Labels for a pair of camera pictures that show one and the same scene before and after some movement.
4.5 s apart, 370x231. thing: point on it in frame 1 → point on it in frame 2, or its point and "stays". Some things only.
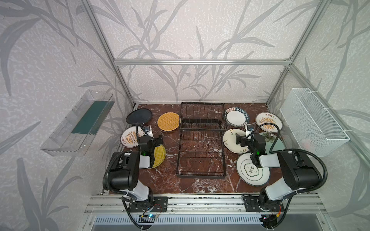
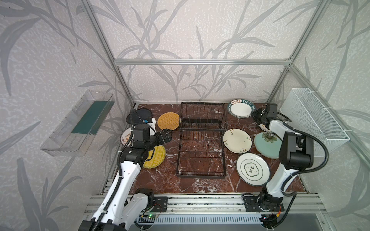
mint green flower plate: x=270 y=138 stays
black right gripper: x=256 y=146 → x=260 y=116
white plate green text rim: x=236 y=117 → x=241 y=108
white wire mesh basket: x=315 y=131 stays
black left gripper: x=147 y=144 → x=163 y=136
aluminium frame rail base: x=299 y=203 stays
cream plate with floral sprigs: x=229 y=141 stays
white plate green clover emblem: x=249 y=173 stays
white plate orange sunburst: x=128 y=136 stays
